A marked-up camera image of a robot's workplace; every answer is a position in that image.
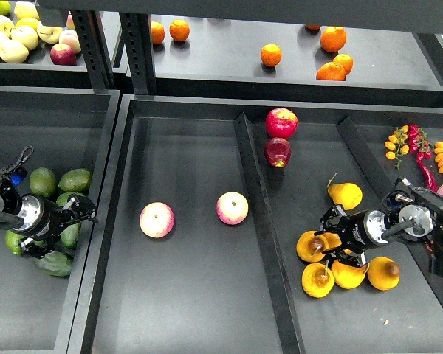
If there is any green avocado top right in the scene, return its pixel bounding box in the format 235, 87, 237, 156
58, 168, 92, 192

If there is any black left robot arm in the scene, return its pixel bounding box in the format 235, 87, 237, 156
0, 146, 98, 259

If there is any pink apple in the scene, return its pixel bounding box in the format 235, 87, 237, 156
216, 191, 249, 226
140, 202, 174, 238

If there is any red apple on shelf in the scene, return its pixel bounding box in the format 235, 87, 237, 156
50, 44, 77, 66

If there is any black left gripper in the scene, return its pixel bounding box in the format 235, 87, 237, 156
11, 194, 98, 259

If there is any black left tray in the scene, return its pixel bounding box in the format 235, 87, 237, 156
0, 86, 120, 353

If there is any bright red apple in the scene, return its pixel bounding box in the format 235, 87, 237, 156
265, 108, 298, 139

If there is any front orange on shelf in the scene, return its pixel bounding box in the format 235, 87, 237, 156
316, 62, 346, 81

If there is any pale yellow apple stem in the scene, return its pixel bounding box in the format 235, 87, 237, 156
36, 21, 63, 44

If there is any red cherry tomato bunch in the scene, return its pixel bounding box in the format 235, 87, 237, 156
407, 125, 432, 161

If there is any yellow pear right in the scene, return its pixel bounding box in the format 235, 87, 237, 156
367, 257, 400, 291

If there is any yellow pear lower left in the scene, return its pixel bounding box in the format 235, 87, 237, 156
301, 263, 335, 299

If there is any yellow pear centre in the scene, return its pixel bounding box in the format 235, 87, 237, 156
331, 260, 369, 290

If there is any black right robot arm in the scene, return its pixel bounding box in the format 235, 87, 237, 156
315, 178, 443, 278

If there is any dark green avocado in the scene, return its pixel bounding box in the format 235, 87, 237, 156
34, 251, 73, 277

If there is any black shelf upright right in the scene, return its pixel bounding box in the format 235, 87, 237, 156
119, 13, 157, 96

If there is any dark red apple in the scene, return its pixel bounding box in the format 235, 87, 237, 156
264, 137, 292, 168

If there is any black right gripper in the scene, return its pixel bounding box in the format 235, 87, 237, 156
314, 204, 388, 268

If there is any black shelf upright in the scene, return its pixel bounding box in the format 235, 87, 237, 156
119, 13, 157, 96
70, 10, 114, 90

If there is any light green avocado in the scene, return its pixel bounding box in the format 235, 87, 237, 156
5, 230, 24, 255

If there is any black tray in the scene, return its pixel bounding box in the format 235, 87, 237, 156
68, 95, 443, 353
0, 86, 120, 353

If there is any red chili pepper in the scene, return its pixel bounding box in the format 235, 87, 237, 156
416, 161, 438, 192

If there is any black shelf upright left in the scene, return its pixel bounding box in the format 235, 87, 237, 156
70, 10, 114, 90

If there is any pink apple right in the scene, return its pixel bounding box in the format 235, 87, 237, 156
216, 191, 249, 226

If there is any black centre tray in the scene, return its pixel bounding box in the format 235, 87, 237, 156
68, 95, 443, 353

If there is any pale yellow apple front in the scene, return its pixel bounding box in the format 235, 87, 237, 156
0, 40, 29, 63

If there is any green avocado top left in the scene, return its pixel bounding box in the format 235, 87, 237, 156
29, 167, 57, 198

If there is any pink peach on shelf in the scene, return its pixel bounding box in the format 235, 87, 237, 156
59, 29, 81, 55

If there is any pale yellow apple middle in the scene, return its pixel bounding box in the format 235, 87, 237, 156
11, 25, 39, 51

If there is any green avocado lower right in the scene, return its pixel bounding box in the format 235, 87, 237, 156
60, 222, 82, 250

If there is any yellow pear brown base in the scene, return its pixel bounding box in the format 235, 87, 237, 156
296, 230, 329, 263

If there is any yellow pear middle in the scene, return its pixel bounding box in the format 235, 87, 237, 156
323, 232, 342, 249

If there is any large orange on shelf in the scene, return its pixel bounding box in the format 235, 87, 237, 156
320, 26, 347, 53

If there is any yellow pear with stem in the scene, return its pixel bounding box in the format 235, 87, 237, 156
326, 173, 363, 210

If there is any orange on shelf centre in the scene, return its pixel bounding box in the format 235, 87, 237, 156
260, 44, 282, 67

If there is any small orange on shelf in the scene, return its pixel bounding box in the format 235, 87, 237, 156
333, 54, 354, 75

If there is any pink apple left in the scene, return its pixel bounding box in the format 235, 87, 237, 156
140, 202, 174, 238

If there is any orange cherry tomato bunch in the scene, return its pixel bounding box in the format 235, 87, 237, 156
384, 125, 410, 170

